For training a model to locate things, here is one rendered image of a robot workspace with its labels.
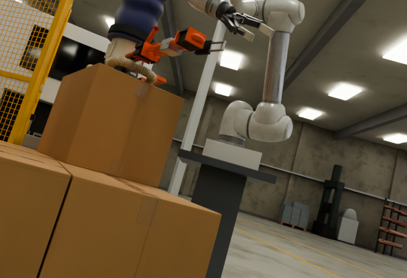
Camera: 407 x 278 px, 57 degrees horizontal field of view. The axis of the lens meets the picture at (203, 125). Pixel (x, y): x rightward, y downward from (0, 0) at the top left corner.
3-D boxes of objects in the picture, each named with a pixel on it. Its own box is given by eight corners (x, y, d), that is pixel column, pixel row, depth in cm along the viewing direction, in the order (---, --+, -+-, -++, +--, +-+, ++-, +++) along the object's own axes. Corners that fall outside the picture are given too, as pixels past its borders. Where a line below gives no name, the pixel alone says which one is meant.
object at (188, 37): (172, 43, 131) (177, 30, 132) (189, 52, 135) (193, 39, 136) (185, 39, 124) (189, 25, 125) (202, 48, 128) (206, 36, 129)
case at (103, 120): (36, 150, 186) (63, 76, 192) (109, 171, 207) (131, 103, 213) (64, 163, 136) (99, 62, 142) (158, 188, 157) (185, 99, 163)
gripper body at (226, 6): (226, 19, 155) (243, 29, 151) (213, 20, 150) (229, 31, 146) (232, 1, 151) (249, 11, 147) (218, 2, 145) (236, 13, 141)
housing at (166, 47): (158, 50, 142) (161, 39, 143) (172, 57, 146) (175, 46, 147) (166, 47, 137) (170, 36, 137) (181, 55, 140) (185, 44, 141)
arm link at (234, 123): (224, 139, 221) (232, 105, 225) (252, 145, 212) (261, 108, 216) (213, 132, 207) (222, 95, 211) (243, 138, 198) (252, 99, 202)
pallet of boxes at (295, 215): (300, 229, 1653) (306, 205, 1671) (305, 231, 1580) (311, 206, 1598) (276, 222, 1657) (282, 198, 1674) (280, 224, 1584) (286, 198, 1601)
